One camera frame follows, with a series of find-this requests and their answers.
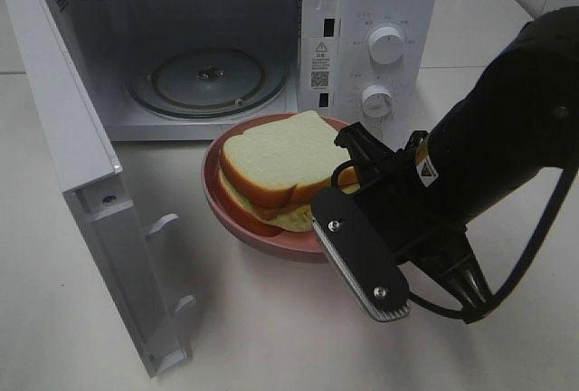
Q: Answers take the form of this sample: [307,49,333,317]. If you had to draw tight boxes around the white microwave oven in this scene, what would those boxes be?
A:
[64,0,435,146]

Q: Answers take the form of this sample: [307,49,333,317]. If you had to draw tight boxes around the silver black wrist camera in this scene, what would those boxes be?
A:
[311,187,410,322]

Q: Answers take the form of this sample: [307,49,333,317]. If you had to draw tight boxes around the white warning label sticker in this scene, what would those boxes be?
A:
[307,37,336,91]

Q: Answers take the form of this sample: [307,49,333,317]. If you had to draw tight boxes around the white microwave door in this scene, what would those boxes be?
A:
[6,0,196,377]

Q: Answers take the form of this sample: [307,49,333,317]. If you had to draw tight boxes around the lower white microwave knob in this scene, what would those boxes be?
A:
[361,84,393,119]

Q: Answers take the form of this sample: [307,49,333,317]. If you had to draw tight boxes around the white bread sandwich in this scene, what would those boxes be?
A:
[216,110,350,237]

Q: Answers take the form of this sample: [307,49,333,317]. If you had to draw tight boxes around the round white door button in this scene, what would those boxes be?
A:
[372,128,383,140]

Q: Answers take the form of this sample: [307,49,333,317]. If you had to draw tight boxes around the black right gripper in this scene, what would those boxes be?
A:
[333,122,493,323]

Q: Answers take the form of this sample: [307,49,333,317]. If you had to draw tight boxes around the white microwave knob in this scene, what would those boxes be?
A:
[361,84,393,119]
[367,22,405,65]

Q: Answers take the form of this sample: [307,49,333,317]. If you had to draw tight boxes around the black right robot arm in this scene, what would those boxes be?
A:
[328,6,578,323]

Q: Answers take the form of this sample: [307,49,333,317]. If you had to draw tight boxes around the pink round plate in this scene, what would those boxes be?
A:
[202,113,346,262]

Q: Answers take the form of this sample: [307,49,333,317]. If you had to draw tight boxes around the black camera cable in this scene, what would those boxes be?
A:
[329,155,572,324]

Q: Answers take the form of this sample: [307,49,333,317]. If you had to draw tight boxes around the upper white microwave knob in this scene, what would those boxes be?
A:
[367,22,405,65]

